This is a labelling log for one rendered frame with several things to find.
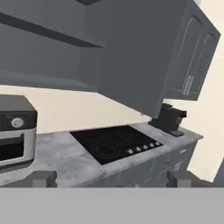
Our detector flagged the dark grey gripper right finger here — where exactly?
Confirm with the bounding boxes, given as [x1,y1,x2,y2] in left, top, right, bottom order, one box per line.
[166,170,215,188]

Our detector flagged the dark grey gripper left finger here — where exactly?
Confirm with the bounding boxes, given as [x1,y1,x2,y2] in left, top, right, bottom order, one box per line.
[3,170,58,188]

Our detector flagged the grey base cabinets under counter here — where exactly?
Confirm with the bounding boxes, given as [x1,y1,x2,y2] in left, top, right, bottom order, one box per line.
[84,136,205,188]

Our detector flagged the silver and black toaster oven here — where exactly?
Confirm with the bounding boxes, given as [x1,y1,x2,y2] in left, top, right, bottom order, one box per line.
[0,94,39,173]

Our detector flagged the black coffee machine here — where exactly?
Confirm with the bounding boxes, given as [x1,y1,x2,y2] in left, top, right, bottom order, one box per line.
[148,102,188,137]

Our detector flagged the black hob with silver knobs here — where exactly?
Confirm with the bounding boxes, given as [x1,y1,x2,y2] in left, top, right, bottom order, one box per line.
[69,124,165,166]

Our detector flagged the pale wall cabinet door handle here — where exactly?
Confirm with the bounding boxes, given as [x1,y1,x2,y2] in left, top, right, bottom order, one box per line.
[181,74,195,96]

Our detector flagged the grey closed wall cabinet door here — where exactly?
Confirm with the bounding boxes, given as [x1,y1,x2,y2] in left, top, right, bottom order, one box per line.
[164,11,207,99]
[195,27,221,102]

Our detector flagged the grey open wall cabinet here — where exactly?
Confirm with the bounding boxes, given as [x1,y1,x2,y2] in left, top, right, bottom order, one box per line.
[0,0,107,93]

